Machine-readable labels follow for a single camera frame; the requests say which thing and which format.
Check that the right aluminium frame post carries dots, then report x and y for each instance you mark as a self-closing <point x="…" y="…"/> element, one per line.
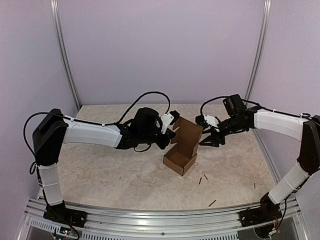
<point x="259" y="48"/>

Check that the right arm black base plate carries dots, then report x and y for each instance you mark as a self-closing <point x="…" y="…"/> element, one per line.
<point x="256" y="216"/>

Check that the front aluminium frame rail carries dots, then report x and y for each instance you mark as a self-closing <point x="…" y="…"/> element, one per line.
<point x="105" y="223"/>

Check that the brown cardboard box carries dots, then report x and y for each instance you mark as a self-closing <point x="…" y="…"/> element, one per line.
<point x="184" y="151"/>

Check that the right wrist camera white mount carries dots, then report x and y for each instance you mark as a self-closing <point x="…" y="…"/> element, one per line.
<point x="206" y="120"/>

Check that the left aluminium frame post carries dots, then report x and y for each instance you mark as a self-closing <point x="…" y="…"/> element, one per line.
<point x="54" y="5"/>

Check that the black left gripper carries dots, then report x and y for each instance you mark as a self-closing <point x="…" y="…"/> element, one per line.
<point x="170" y="135"/>

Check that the aluminium frame post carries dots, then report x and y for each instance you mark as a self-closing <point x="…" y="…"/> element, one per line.
<point x="54" y="5"/>
<point x="259" y="48"/>

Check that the right robot arm white sleeve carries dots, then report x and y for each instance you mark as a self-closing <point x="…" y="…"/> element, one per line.
<point x="300" y="132"/>

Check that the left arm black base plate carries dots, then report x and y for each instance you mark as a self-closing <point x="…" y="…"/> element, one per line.
<point x="61" y="214"/>

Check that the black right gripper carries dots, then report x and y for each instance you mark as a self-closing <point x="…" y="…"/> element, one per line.
<point x="214" y="137"/>

